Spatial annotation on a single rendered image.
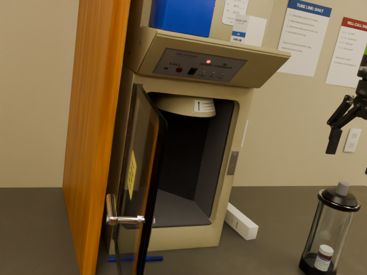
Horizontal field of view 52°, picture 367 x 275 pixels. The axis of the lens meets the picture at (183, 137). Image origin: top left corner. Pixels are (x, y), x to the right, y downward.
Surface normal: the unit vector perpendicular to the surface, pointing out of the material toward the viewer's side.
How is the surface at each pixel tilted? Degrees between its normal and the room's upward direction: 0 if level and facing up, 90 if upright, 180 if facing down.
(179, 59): 135
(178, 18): 90
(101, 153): 90
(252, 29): 90
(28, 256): 0
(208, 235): 90
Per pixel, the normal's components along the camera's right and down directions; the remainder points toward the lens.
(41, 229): 0.17, -0.95
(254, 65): 0.14, 0.90
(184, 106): 0.02, -0.14
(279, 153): 0.37, 0.32
